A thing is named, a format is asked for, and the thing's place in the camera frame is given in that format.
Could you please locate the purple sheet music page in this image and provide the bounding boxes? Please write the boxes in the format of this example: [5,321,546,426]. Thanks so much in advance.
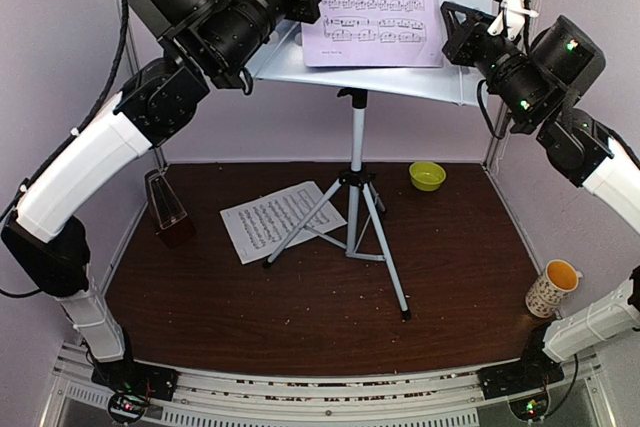
[302,0,443,68]

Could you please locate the white sheet music page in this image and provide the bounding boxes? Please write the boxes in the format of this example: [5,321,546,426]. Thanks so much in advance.
[220,181,323,264]

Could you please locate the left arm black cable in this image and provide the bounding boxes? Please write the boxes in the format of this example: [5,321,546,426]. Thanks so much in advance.
[69,0,141,133]

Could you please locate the left aluminium corner post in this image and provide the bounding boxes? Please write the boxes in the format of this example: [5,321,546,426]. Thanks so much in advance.
[103,0,169,171]

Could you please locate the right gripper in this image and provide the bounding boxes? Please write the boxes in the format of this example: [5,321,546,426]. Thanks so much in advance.
[440,0,553,124]

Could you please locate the aluminium front rail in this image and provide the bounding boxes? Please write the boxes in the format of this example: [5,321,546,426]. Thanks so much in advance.
[39,344,619,426]

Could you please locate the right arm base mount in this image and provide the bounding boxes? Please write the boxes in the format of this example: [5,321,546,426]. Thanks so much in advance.
[478,362,565,423]

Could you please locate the brown wooden metronome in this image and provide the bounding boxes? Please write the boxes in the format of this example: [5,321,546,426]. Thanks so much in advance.
[144,169,196,249]

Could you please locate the patterned paper cup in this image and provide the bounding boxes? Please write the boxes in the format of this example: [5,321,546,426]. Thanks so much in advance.
[525,259,583,319]

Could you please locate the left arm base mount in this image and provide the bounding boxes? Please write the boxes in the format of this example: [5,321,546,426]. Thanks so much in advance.
[91,363,178,425]

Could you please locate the green plastic bowl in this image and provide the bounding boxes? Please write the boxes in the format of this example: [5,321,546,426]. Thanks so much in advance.
[409,162,447,192]

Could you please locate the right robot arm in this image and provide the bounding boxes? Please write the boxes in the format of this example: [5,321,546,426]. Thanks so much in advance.
[440,1,639,230]

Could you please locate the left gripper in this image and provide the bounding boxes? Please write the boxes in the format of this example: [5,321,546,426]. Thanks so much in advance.
[189,0,323,77]

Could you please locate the white perforated music stand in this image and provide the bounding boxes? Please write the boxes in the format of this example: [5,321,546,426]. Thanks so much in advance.
[263,0,479,320]

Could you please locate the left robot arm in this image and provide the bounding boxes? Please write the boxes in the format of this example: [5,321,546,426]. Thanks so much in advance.
[1,0,321,391]

